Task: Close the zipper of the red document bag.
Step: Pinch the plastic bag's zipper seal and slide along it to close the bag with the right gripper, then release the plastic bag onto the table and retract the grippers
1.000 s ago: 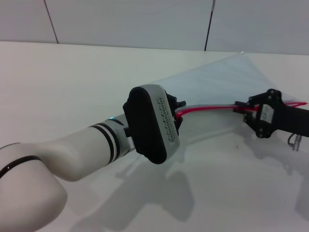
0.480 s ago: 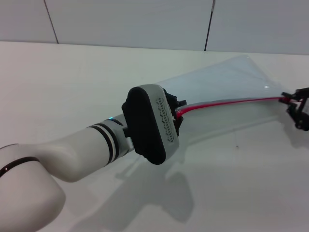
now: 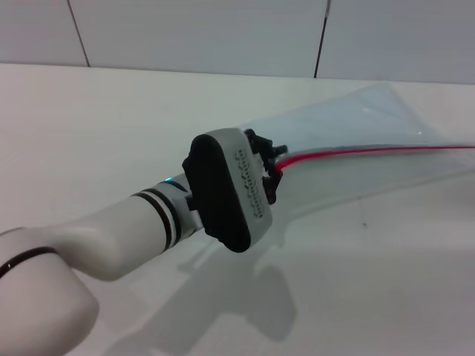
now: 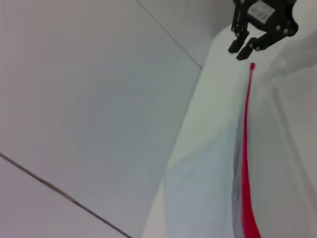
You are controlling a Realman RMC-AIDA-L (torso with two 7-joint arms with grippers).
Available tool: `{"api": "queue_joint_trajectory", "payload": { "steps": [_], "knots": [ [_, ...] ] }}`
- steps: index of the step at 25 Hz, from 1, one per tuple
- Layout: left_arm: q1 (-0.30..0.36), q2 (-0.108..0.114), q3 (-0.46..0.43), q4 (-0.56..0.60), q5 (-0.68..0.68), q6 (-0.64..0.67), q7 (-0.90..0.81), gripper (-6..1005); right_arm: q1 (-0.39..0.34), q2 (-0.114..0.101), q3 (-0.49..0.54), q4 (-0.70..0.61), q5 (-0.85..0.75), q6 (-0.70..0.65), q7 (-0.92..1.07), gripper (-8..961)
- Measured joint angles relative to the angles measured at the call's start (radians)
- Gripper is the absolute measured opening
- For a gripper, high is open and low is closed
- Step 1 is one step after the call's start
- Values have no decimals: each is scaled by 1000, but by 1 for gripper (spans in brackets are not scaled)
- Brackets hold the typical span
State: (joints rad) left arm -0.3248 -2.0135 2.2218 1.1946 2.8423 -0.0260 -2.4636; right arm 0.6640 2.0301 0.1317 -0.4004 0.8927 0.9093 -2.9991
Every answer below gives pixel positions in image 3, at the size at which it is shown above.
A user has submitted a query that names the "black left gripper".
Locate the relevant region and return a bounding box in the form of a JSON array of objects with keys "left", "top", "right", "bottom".
[{"left": 243, "top": 128, "right": 289, "bottom": 205}]

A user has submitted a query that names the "clear document bag red zip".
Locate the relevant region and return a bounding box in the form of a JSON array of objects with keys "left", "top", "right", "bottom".
[{"left": 237, "top": 82, "right": 475, "bottom": 223}]

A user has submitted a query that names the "grey black wrist camera housing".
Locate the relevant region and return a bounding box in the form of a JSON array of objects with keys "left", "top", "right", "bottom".
[{"left": 181, "top": 128, "right": 274, "bottom": 254}]

